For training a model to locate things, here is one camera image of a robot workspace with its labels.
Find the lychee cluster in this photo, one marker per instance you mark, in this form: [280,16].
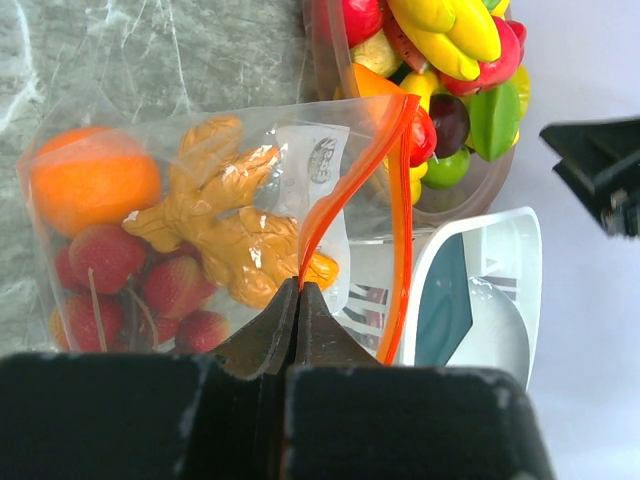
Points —
[120,295]

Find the red apple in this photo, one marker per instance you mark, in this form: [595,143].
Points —
[362,18]
[513,36]

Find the dark purple plum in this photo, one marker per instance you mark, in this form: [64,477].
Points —
[451,122]

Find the white plastic dish basket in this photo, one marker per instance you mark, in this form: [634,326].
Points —
[503,248]

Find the red apple front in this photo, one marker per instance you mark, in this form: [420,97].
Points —
[362,18]

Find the tan ginger root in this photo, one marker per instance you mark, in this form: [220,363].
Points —
[248,251]

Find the orange fruit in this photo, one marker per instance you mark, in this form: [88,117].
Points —
[92,175]

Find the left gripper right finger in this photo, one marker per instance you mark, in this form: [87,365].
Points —
[348,417]

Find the green apple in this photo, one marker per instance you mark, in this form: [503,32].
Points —
[444,173]

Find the white plate in basket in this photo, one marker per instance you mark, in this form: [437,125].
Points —
[497,338]

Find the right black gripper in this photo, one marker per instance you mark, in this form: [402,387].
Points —
[599,162]

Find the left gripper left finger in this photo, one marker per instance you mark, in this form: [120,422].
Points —
[151,416]

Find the clear brown fruit bowl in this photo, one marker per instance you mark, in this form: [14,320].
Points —
[389,63]

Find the teal plate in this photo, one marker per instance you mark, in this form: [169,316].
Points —
[444,315]

